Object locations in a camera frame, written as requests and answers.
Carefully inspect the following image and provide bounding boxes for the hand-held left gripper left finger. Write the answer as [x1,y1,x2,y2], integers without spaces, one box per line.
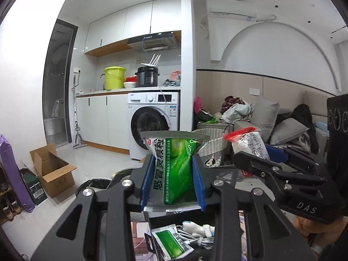
[31,154,155,261]

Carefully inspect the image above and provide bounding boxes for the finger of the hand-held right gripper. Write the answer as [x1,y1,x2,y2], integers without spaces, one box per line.
[233,151,327,196]
[265,145,323,177]

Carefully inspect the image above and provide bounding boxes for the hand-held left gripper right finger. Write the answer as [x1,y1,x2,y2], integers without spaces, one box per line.
[191,154,310,261]

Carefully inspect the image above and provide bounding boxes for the white packet with red label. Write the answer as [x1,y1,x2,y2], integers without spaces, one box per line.
[223,129,271,178]

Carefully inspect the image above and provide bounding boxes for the green medicine packet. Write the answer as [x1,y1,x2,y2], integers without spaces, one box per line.
[140,130,211,212]
[151,223,195,261]

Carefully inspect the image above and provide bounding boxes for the black storage box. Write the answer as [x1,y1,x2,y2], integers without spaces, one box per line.
[144,213,218,261]

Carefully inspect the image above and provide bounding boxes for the plush doll with blue hair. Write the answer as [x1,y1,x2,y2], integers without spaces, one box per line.
[181,220,216,238]

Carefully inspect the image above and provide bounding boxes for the white charging cable bundle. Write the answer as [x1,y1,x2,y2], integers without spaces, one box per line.
[177,228,215,251]

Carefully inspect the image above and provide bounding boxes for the person's right hand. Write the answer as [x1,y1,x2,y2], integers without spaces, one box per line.
[293,213,348,251]

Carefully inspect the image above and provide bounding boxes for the small grey cushion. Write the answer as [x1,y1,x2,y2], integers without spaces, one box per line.
[269,117,310,145]

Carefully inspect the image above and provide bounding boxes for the large grey cushion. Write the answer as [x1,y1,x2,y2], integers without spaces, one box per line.
[250,95,280,143]

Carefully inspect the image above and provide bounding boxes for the black jacket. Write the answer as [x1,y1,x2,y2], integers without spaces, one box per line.
[289,105,320,154]

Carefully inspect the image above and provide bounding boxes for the white wicker basket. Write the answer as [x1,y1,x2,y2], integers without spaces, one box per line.
[192,128,234,167]

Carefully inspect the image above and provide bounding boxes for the grey sofa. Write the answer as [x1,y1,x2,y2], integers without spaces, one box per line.
[234,114,331,166]

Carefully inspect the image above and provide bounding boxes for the black trash bin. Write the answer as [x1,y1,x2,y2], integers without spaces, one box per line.
[77,179,112,196]

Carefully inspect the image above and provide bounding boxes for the black bin with items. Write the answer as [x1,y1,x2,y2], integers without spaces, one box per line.
[130,209,253,261]

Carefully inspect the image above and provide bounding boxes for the grey side table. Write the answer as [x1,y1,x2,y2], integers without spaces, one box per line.
[197,122,234,134]

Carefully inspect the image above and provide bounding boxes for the pile of clothes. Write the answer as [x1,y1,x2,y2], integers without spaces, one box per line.
[220,96,254,123]

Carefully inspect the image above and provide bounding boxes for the green plastic bag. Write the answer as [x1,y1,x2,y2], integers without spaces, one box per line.
[200,111,221,124]

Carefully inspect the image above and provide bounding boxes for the white lower cabinets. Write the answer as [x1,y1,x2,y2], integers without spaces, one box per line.
[76,94,130,151]

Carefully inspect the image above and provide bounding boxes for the white cabinets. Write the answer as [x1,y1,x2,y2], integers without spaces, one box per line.
[76,94,130,151]
[84,0,182,57]

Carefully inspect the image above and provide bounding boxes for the flat mop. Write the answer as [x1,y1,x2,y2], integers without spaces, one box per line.
[71,75,88,149]

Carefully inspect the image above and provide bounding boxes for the white washing machine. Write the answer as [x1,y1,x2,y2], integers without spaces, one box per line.
[127,92,180,161]

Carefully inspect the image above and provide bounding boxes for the open cardboard box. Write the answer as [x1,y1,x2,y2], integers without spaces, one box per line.
[29,143,78,198]

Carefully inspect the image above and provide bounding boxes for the black pressure cooker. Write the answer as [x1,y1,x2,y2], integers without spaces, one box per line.
[135,66,159,87]

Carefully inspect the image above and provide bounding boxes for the green plastic bucket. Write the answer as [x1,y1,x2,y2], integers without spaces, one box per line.
[100,67,127,91]

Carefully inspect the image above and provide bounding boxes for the dark green carton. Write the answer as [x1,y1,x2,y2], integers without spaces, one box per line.
[20,167,47,206]

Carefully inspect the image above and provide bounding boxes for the white router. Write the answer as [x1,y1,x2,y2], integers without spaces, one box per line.
[140,54,161,68]

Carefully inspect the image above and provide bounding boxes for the purple bag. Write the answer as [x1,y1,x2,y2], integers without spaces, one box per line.
[0,134,36,213]

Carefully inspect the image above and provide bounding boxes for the dark glass door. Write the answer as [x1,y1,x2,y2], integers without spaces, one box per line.
[41,18,79,144]

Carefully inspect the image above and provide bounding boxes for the collection of shoes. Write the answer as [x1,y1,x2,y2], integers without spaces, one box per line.
[0,169,21,222]

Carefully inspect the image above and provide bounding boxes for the range hood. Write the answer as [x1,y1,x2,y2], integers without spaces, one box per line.
[127,31,181,52]

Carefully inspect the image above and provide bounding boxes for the wooden shoe rack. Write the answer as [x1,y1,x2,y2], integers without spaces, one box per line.
[0,163,20,223]

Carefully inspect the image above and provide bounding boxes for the white upper cabinets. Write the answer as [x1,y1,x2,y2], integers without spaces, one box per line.
[84,0,182,57]

